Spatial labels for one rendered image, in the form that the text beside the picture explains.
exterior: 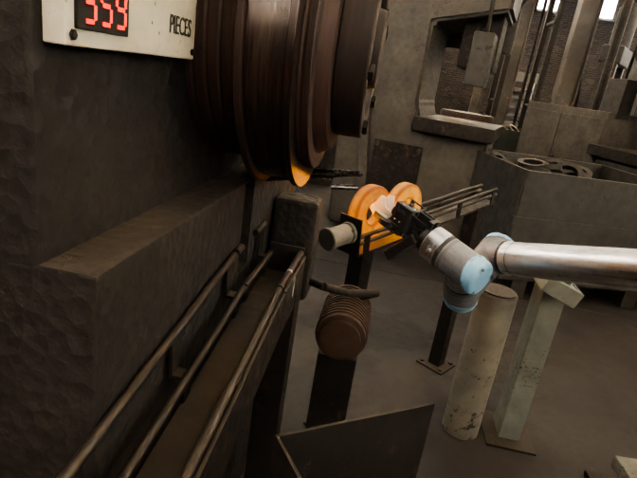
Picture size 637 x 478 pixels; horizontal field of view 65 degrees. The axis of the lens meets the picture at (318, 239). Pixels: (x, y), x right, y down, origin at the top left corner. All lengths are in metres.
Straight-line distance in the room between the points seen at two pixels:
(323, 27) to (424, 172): 2.88
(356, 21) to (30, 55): 0.41
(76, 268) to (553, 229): 2.78
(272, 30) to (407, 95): 2.91
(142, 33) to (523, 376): 1.52
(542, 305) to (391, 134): 2.14
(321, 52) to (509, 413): 1.43
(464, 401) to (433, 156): 2.09
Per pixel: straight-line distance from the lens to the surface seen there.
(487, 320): 1.62
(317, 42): 0.69
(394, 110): 3.55
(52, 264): 0.51
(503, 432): 1.89
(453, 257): 1.24
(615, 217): 3.25
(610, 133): 4.71
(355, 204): 1.35
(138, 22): 0.57
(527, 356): 1.75
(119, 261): 0.52
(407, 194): 1.50
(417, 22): 3.56
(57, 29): 0.47
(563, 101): 9.74
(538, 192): 2.96
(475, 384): 1.72
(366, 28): 0.72
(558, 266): 1.25
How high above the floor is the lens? 1.07
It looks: 18 degrees down
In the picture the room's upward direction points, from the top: 9 degrees clockwise
